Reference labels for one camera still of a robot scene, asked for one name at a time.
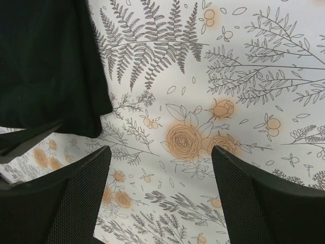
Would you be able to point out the floral patterned table mat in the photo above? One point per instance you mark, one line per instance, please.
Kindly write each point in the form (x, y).
(183, 77)

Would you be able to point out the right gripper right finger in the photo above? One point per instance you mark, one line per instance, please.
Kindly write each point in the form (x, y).
(260, 207)

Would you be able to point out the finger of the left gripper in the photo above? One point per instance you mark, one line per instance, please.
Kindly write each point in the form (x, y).
(15, 144)

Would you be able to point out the black t-shirt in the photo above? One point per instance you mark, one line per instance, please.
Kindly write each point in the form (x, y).
(51, 68)

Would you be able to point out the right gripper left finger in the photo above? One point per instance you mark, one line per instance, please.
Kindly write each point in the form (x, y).
(59, 207)

